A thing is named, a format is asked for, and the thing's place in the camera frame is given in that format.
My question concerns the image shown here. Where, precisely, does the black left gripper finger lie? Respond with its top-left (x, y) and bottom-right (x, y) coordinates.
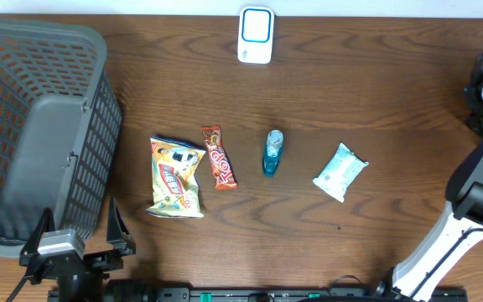
top-left (20, 208), bottom-right (55, 256)
top-left (106, 197), bottom-right (135, 247)

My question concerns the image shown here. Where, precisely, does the yellow snack bag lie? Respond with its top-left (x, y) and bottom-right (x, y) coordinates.
top-left (146, 136), bottom-right (205, 219)

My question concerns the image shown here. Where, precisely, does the red chocolate bar wrapper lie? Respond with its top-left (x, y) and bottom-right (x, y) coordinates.
top-left (201, 125), bottom-right (238, 190)

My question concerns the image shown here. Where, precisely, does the teal mouthwash bottle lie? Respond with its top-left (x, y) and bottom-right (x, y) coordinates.
top-left (262, 129), bottom-right (284, 177)

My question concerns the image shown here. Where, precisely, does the white teal wipes pack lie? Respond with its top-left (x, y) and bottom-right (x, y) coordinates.
top-left (313, 143), bottom-right (369, 203)

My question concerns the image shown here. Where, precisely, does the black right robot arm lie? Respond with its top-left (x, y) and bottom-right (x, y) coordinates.
top-left (373, 52), bottom-right (483, 301)

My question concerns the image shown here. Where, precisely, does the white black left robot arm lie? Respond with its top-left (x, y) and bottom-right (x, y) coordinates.
top-left (7, 198), bottom-right (157, 301)

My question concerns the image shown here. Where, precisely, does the white barcode scanner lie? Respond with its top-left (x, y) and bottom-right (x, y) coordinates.
top-left (237, 6), bottom-right (275, 65)

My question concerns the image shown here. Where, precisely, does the grey plastic basket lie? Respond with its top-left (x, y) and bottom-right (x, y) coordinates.
top-left (0, 19), bottom-right (122, 258)

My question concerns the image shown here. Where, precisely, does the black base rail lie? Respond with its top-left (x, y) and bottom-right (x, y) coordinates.
top-left (153, 286), bottom-right (469, 302)

